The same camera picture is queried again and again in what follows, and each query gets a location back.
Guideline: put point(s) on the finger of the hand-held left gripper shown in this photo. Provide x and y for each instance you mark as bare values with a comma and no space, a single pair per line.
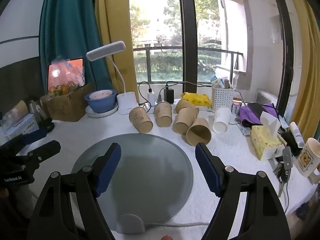
32,135
46,150

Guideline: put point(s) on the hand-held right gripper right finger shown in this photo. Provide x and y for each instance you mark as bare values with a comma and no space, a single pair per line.
208,172

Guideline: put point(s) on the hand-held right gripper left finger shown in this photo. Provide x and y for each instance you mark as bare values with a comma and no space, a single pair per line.
107,170

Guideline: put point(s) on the brown paper cup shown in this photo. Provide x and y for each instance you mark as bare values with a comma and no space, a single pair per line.
163,115
200,130
141,120
183,103
183,121

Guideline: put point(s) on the white paper cup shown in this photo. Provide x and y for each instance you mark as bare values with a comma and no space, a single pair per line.
221,120

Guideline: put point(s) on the blue tissue box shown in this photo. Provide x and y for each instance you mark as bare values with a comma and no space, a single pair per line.
20,128

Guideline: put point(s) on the round grey heating mat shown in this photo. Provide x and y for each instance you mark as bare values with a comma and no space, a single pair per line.
150,180

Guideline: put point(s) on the cardboard box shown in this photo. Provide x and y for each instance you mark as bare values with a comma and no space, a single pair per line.
67,107

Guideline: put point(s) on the clear bag of fruit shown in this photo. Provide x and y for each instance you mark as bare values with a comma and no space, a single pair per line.
62,90

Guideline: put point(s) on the white plate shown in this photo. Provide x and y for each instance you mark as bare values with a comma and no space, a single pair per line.
102,114

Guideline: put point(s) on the yellow tissue box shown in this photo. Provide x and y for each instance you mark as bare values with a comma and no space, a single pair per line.
265,142

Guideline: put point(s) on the blue bowl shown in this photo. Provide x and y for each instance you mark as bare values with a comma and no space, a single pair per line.
100,103

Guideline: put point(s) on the purple cloth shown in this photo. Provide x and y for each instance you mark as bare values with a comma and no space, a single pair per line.
247,117

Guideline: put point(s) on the white desk lamp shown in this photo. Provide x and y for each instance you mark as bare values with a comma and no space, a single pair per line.
127,103

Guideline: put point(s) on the small pink box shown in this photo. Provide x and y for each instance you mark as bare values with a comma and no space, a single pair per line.
236,107

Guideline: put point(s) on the bunch of keys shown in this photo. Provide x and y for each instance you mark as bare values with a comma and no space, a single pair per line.
281,175

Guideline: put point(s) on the yellow snack packet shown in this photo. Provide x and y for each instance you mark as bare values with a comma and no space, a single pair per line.
196,99

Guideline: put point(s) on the white perforated basket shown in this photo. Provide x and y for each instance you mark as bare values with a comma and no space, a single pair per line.
222,98

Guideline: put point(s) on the white charger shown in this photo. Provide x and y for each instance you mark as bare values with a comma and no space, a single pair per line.
151,97

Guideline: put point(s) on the black charger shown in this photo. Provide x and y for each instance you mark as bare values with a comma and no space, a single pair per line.
169,95

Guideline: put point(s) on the black pouch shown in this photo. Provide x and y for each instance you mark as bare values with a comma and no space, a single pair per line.
291,142

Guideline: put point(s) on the white tube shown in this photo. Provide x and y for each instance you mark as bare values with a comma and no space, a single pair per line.
297,135

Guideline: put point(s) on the white bear mug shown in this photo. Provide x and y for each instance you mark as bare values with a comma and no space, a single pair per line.
307,157

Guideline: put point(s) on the teal curtain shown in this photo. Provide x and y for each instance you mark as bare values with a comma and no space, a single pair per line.
67,30

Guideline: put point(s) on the balcony railing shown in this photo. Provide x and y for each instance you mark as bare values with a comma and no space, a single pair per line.
175,50

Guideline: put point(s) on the yellow curtain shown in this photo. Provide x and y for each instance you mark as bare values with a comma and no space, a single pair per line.
112,17
307,80

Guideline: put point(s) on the black window post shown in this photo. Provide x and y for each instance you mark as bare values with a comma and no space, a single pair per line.
187,30

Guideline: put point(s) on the black window frame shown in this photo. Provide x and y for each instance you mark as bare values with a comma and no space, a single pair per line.
285,42

